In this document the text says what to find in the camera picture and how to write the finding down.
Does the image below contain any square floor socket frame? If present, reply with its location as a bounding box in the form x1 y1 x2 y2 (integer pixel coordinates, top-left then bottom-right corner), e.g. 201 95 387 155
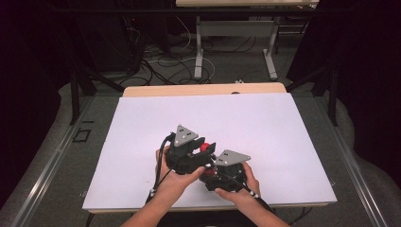
72 128 93 144

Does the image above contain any black metal stand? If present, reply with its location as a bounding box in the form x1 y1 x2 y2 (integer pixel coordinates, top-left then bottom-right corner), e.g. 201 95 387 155
284 64 340 128
69 61 126 126

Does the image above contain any metal floor rail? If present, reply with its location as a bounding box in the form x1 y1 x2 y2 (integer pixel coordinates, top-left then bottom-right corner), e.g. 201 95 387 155
314 95 391 227
9 95 96 227

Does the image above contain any tangle of black floor cables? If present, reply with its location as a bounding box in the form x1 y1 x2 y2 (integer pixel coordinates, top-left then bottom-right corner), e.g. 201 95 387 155
119 17 258 87

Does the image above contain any black horizontal bar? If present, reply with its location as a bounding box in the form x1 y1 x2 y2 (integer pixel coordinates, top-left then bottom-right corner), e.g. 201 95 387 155
51 7 401 15

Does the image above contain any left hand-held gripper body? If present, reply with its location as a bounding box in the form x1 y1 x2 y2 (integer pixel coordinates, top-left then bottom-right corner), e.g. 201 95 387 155
165 124 215 176

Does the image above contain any white-legged desk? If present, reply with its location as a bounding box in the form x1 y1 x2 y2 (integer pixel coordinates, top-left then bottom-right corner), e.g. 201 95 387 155
175 0 321 81

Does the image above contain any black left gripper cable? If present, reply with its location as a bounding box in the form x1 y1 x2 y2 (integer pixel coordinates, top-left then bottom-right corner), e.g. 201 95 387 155
145 131 177 205

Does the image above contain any light wooden table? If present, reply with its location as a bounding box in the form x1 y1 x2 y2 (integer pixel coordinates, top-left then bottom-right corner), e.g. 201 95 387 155
82 81 338 214

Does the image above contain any white table mat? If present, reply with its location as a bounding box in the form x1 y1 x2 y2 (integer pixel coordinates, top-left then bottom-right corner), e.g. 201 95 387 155
81 92 338 213

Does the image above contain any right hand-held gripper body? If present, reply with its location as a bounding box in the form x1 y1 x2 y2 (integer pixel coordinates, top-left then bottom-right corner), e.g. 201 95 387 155
215 148 253 193

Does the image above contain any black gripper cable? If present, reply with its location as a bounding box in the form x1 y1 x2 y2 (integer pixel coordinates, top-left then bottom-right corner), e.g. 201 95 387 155
145 131 177 205
219 171 279 218

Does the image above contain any black curtain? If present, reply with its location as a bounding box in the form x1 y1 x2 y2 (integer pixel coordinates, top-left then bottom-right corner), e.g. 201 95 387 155
0 0 77 211
285 0 401 181

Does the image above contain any white floor cable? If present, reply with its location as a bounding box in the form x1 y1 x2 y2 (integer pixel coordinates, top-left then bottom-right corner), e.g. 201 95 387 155
147 15 217 85

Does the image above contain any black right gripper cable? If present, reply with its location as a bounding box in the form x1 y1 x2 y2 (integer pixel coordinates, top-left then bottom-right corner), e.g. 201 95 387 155
219 171 279 218

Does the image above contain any dark computer tower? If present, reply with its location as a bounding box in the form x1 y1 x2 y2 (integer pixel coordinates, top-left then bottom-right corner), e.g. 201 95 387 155
77 13 141 73

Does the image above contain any person's right hand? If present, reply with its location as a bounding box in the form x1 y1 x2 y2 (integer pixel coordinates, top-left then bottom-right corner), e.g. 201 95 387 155
215 162 262 206

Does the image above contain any person's left hand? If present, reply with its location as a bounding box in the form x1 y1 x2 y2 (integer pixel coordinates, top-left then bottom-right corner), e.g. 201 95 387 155
153 148 206 205

